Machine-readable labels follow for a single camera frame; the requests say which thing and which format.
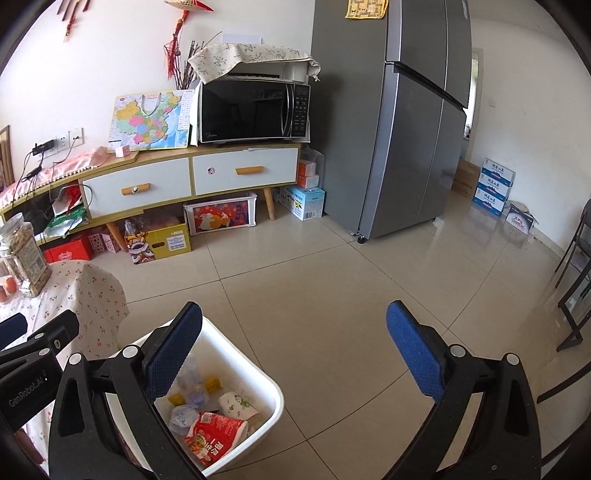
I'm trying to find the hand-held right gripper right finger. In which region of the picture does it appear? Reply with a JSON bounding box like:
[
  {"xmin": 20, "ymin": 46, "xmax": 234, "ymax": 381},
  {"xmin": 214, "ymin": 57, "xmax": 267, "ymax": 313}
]
[{"xmin": 385, "ymin": 300, "xmax": 543, "ymax": 480}]

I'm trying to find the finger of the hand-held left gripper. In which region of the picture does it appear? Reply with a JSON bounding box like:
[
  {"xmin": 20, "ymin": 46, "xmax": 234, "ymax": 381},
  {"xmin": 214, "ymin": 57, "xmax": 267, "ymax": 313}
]
[
  {"xmin": 0, "ymin": 310, "xmax": 80, "ymax": 374},
  {"xmin": 0, "ymin": 313, "xmax": 27, "ymax": 349}
]

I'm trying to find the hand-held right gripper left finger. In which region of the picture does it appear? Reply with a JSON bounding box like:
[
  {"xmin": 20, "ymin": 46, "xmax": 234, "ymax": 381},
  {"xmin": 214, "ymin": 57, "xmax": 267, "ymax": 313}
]
[{"xmin": 48, "ymin": 301, "xmax": 204, "ymax": 480}]

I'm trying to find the crushed clear plastic bottle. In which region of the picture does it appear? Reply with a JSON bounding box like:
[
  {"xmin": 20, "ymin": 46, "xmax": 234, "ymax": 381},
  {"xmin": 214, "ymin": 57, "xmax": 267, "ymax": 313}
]
[{"xmin": 178, "ymin": 357, "xmax": 208, "ymax": 407}]

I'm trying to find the yellow snack packet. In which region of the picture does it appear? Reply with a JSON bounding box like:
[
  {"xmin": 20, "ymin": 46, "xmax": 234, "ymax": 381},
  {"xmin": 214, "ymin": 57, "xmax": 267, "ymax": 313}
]
[{"xmin": 167, "ymin": 377, "xmax": 223, "ymax": 407}]

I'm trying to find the white blue wrapper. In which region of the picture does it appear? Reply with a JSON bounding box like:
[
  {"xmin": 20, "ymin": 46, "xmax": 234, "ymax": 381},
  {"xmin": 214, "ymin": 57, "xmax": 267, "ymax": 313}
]
[{"xmin": 170, "ymin": 405, "xmax": 201, "ymax": 433}]

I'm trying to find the paper cup with green print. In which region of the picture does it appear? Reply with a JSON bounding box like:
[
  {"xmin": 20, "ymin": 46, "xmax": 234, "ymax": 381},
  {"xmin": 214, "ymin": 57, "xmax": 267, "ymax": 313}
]
[{"xmin": 218, "ymin": 391, "xmax": 260, "ymax": 421}]

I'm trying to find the white plastic bin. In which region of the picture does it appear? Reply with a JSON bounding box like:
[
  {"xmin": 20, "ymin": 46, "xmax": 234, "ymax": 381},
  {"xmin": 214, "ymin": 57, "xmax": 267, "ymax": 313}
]
[{"xmin": 104, "ymin": 316, "xmax": 284, "ymax": 478}]

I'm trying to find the red snack packet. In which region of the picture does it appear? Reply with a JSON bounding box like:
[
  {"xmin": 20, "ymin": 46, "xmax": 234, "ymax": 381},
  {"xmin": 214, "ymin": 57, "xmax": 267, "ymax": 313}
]
[{"xmin": 185, "ymin": 412, "xmax": 250, "ymax": 467}]

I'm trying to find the clear jar of snacks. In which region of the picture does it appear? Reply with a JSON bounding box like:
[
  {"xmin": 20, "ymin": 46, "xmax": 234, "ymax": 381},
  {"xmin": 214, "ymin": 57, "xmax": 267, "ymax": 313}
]
[{"xmin": 0, "ymin": 212, "xmax": 52, "ymax": 297}]

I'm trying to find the red and white patterned box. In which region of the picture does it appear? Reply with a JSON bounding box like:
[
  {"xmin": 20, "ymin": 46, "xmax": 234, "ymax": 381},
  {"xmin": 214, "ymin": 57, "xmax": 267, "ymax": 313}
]
[{"xmin": 88, "ymin": 231, "xmax": 121, "ymax": 254}]

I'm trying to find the green bag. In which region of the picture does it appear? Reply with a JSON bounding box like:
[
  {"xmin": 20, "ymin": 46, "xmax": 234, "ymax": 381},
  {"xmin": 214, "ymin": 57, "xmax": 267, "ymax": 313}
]
[{"xmin": 46, "ymin": 208, "xmax": 88, "ymax": 238}]

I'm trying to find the yellow cardboard box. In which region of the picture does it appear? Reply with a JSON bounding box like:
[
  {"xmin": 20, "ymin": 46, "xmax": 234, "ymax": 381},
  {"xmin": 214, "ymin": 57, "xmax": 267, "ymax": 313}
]
[{"xmin": 124, "ymin": 224, "xmax": 192, "ymax": 265}]

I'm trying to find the red printed gift box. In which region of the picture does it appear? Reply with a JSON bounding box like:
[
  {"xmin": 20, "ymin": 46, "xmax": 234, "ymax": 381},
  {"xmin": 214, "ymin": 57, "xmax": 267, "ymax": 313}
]
[{"xmin": 184, "ymin": 193, "xmax": 257, "ymax": 236}]

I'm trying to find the pink cloth runner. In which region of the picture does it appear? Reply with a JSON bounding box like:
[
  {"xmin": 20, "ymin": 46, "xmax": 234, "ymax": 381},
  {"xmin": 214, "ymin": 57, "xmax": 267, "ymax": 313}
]
[{"xmin": 0, "ymin": 147, "xmax": 112, "ymax": 208}]

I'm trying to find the blue and white water case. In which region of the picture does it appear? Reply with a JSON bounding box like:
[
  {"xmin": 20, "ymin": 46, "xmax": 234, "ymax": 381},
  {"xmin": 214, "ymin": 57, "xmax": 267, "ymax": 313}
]
[
  {"xmin": 478, "ymin": 172, "xmax": 514, "ymax": 197},
  {"xmin": 482, "ymin": 157, "xmax": 516, "ymax": 180},
  {"xmin": 472, "ymin": 187, "xmax": 509, "ymax": 217}
]

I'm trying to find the small open printed box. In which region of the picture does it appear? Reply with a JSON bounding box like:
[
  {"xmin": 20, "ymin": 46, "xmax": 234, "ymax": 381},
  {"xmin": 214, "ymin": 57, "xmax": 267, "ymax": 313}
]
[{"xmin": 505, "ymin": 200, "xmax": 539, "ymax": 236}]

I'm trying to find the black chair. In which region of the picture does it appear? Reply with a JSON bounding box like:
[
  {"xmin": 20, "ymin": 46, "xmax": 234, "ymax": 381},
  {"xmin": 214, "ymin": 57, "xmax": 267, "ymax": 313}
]
[{"xmin": 554, "ymin": 198, "xmax": 591, "ymax": 354}]

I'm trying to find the framed picture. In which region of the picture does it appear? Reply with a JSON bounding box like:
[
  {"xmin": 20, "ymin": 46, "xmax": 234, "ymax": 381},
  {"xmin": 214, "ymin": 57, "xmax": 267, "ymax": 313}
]
[{"xmin": 0, "ymin": 124, "xmax": 12, "ymax": 185}]

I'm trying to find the brown cardboard box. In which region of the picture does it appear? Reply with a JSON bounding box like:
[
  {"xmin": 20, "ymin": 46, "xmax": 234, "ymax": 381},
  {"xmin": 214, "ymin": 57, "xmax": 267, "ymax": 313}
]
[{"xmin": 451, "ymin": 159, "xmax": 481, "ymax": 198}]

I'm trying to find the light blue carton box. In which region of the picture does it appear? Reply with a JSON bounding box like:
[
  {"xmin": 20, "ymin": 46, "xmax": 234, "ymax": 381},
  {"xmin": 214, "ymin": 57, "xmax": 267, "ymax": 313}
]
[{"xmin": 279, "ymin": 185, "xmax": 326, "ymax": 221}]

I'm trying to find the long wooden cabinet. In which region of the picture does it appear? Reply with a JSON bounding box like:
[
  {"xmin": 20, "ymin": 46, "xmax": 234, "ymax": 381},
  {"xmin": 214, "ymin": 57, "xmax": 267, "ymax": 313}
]
[{"xmin": 0, "ymin": 142, "xmax": 303, "ymax": 259}]

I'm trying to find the orange carton box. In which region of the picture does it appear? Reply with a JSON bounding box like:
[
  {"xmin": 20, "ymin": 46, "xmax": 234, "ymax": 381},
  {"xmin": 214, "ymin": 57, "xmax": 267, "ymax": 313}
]
[{"xmin": 298, "ymin": 159, "xmax": 320, "ymax": 189}]

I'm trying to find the grey refrigerator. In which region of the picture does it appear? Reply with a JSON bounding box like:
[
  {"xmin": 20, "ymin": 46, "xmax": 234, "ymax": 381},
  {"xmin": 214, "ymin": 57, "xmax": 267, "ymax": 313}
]
[{"xmin": 310, "ymin": 0, "xmax": 472, "ymax": 241}]

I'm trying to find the colourful map gift bag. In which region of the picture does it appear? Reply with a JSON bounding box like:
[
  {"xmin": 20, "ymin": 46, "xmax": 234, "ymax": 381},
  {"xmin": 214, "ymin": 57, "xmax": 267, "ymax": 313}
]
[{"xmin": 108, "ymin": 90, "xmax": 195, "ymax": 153}]

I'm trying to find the black microwave oven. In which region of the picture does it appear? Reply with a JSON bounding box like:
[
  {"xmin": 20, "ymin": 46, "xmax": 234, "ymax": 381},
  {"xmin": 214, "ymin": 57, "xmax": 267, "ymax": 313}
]
[{"xmin": 198, "ymin": 76, "xmax": 311, "ymax": 145}]

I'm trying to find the dried twigs bunch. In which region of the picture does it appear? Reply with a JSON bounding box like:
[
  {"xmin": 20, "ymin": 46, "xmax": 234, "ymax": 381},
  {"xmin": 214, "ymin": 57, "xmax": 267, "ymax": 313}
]
[{"xmin": 178, "ymin": 32, "xmax": 222, "ymax": 90}]

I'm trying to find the floral cloth cover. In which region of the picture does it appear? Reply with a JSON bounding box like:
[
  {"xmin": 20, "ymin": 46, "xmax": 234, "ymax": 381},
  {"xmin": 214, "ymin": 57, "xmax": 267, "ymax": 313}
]
[{"xmin": 187, "ymin": 42, "xmax": 321, "ymax": 85}]

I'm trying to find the red hanging knot decoration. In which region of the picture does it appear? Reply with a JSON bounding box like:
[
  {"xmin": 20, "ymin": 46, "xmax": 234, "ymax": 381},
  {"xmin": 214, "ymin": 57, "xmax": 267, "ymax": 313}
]
[{"xmin": 164, "ymin": 9, "xmax": 190, "ymax": 79}]

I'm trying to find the yellow note sheet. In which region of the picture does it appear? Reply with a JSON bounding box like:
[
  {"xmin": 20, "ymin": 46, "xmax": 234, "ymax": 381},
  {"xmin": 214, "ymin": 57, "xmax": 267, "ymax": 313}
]
[{"xmin": 345, "ymin": 0, "xmax": 389, "ymax": 20}]

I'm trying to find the black charger cable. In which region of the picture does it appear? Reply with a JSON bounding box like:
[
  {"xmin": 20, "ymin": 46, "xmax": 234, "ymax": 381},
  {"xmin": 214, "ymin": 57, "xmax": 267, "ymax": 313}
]
[{"xmin": 11, "ymin": 143, "xmax": 56, "ymax": 204}]

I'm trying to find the white drawer with wooden handle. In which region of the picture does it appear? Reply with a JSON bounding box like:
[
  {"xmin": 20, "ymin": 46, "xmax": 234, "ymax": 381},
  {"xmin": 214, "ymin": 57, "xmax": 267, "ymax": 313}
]
[
  {"xmin": 83, "ymin": 157, "xmax": 191, "ymax": 217},
  {"xmin": 191, "ymin": 148, "xmax": 300, "ymax": 195}
]

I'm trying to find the wall power outlet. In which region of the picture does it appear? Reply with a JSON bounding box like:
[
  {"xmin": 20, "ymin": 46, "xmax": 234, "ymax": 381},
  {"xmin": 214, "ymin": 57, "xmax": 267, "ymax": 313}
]
[{"xmin": 44, "ymin": 129, "xmax": 84, "ymax": 153}]

